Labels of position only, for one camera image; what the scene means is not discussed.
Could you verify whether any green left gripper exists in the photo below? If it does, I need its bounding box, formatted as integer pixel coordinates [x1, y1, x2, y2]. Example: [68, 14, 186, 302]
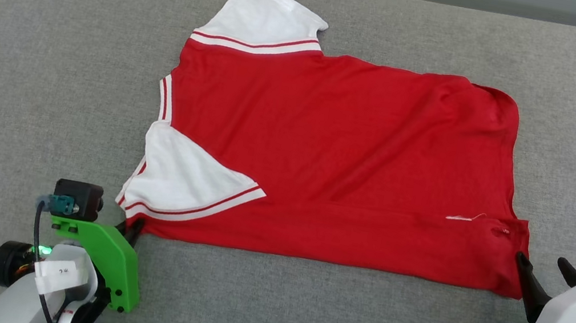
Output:
[38, 204, 153, 316]

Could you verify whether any red and white t-shirt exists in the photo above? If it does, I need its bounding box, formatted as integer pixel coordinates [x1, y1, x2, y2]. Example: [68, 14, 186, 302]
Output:
[109, 0, 567, 301]

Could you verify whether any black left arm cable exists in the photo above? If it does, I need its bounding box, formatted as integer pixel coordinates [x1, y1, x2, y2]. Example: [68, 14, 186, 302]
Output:
[16, 191, 79, 323]

